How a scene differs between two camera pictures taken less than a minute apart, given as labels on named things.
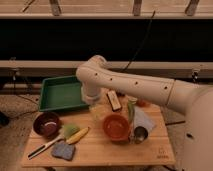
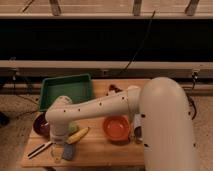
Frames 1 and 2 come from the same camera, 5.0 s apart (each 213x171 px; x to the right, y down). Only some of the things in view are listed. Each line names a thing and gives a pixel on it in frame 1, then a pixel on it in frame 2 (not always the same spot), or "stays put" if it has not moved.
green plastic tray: (61, 94) stays put
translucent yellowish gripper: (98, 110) → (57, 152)
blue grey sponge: (63, 151) stays put
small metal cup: (140, 134) stays put
